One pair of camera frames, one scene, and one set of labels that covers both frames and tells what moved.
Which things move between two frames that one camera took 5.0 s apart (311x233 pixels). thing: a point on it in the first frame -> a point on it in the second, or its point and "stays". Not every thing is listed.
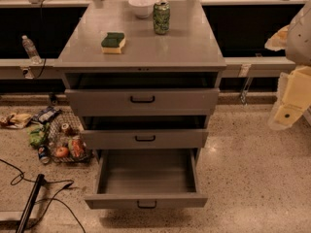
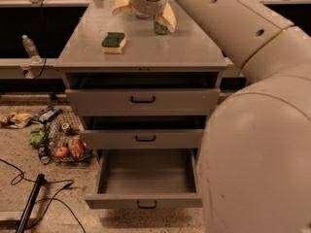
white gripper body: (299, 38) -> (145, 6)
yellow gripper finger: (279, 41) -> (122, 4)
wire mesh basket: (65, 139) stays
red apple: (61, 151) stays
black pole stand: (31, 202) stays
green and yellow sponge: (113, 43) stays
